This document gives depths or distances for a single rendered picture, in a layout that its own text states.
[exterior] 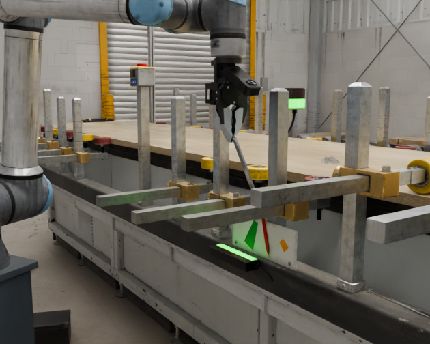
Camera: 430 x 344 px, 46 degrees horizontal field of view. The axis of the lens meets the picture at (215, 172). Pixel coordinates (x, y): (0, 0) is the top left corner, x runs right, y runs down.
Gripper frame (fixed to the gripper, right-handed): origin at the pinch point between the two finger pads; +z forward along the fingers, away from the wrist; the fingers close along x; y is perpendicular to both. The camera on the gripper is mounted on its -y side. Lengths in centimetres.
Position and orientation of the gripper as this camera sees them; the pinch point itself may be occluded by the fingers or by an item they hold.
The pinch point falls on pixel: (232, 137)
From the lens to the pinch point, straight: 129.1
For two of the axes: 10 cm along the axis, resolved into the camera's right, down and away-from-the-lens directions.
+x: -8.3, 0.9, -5.6
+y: -5.6, -1.3, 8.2
